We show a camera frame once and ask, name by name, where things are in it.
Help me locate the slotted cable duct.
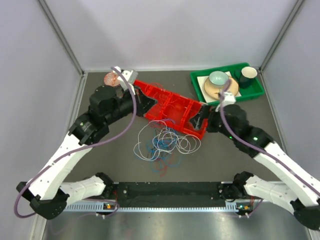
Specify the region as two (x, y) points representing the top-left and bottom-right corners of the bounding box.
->
(64, 201), (253, 213)

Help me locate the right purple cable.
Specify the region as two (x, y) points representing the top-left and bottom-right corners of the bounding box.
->
(216, 79), (320, 198)

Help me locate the purple cable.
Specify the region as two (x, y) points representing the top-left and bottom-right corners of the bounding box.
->
(216, 79), (320, 198)
(14, 66), (138, 219)

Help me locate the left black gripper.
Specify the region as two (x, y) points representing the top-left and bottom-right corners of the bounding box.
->
(104, 83), (158, 125)

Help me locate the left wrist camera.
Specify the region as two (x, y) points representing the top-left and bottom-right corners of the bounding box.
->
(112, 66), (138, 92)

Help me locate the light blue bowl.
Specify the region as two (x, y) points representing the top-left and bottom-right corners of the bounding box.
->
(208, 71), (229, 87)

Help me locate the blue wire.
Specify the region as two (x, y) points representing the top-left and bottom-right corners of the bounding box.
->
(144, 127), (186, 176)

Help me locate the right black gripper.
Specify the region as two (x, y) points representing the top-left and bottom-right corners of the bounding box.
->
(189, 104), (237, 141)

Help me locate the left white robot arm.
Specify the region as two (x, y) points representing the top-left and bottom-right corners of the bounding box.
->
(16, 85), (157, 220)

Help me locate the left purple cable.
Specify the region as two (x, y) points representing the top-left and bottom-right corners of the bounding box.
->
(14, 66), (138, 219)

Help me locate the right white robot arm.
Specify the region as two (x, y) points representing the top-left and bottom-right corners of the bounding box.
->
(189, 104), (320, 231)

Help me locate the dark green mug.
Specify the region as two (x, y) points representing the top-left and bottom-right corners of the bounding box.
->
(234, 66), (258, 89)

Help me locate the red compartment bin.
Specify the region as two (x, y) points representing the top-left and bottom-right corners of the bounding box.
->
(134, 80), (208, 139)

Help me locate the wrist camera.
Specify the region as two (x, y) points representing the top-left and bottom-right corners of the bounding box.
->
(112, 66), (138, 92)
(220, 91), (236, 107)

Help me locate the red wire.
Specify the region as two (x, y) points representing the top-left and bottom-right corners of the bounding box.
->
(149, 159), (185, 177)

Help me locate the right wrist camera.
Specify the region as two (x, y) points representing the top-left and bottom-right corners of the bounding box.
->
(220, 91), (236, 107)

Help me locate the tan ceramic plate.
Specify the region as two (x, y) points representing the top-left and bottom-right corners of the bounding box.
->
(203, 76), (241, 101)

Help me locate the pink patterned bowl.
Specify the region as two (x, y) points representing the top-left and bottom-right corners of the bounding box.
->
(103, 71), (120, 87)

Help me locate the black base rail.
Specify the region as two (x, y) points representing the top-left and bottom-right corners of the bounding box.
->
(105, 182), (237, 207)

